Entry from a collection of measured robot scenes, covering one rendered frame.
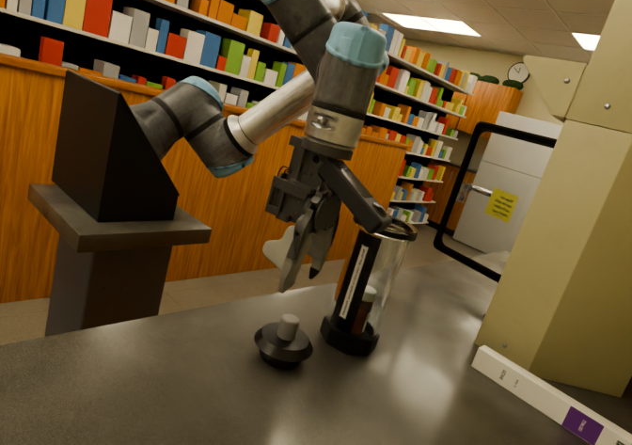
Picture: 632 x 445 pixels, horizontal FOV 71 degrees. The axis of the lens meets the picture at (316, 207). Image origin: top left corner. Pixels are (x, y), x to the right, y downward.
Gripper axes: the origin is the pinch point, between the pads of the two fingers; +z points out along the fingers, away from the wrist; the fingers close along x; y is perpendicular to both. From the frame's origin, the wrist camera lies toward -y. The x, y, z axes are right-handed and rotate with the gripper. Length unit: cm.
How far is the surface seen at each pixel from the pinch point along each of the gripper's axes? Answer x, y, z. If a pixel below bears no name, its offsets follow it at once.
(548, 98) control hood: -39, -20, -37
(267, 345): 3.6, 0.8, 9.9
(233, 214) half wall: -177, 141, 61
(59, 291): -11, 68, 37
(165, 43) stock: -149, 201, -31
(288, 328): 0.9, -0.3, 7.5
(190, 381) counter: 14.2, 4.8, 13.0
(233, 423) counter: 15.7, -3.7, 13.0
